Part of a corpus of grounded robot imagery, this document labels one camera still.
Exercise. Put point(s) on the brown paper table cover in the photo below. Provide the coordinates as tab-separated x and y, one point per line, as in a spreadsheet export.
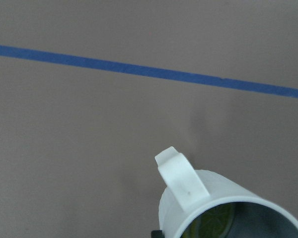
77	145

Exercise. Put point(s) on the yellow green lemon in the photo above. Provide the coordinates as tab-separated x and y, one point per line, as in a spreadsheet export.
213	223

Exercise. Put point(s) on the white mug grey inside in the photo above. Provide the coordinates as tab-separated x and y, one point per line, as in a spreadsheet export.
190	192

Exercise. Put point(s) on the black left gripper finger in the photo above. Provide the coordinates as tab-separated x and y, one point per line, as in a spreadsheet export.
156	234

